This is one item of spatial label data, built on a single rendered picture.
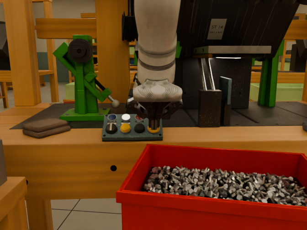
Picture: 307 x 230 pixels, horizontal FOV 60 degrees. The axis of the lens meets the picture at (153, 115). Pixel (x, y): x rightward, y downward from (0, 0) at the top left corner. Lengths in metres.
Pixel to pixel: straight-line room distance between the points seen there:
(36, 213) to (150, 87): 1.16
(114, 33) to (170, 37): 0.79
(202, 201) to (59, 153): 0.41
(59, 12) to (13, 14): 10.80
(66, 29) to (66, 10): 10.66
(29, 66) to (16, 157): 0.66
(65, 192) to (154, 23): 0.48
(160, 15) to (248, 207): 0.29
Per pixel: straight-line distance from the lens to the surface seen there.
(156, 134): 0.65
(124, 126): 0.66
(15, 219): 0.65
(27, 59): 1.32
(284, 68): 8.27
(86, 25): 1.34
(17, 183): 0.63
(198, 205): 0.38
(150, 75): 0.50
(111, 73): 1.23
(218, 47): 0.70
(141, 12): 0.42
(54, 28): 1.38
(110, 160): 0.67
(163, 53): 0.47
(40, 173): 0.72
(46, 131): 0.74
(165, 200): 0.38
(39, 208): 1.52
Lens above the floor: 1.11
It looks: 13 degrees down
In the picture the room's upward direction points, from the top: straight up
